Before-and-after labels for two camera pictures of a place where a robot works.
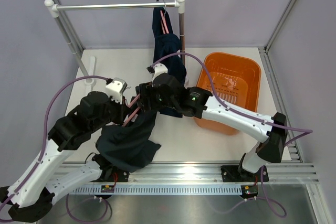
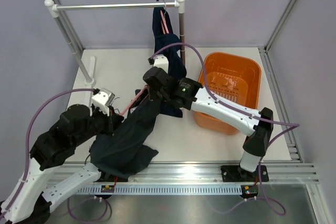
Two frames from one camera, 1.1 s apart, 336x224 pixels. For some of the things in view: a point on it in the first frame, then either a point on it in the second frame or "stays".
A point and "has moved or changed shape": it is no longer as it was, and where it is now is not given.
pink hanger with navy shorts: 164,20 stays
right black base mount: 235,173 stays
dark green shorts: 128,147 stays
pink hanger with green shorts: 134,113 has moved or changed shape
